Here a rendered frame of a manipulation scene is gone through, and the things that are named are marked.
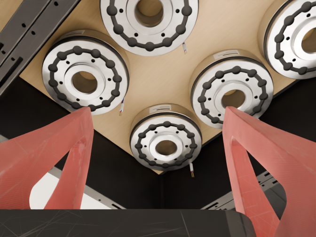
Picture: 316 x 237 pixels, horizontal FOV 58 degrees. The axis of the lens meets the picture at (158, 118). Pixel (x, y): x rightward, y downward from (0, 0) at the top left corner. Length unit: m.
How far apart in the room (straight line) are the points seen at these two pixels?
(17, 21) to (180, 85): 0.21
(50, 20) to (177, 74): 0.18
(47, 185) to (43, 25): 0.54
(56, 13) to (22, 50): 0.05
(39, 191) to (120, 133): 0.39
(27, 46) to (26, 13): 0.03
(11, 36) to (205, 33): 0.21
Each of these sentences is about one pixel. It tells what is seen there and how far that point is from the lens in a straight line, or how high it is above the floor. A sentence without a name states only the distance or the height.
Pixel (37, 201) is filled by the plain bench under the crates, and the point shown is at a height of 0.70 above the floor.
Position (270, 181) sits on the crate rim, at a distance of 0.38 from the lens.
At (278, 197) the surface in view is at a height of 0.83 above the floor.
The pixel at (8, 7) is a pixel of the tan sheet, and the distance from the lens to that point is 0.38.
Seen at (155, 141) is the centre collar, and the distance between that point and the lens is 0.39.
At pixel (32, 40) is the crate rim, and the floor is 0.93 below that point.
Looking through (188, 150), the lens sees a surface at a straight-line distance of 0.41.
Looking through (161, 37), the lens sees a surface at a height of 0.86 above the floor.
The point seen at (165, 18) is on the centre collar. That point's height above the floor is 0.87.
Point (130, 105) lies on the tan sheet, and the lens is 0.40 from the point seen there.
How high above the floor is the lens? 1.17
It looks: 54 degrees down
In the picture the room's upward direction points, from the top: 178 degrees clockwise
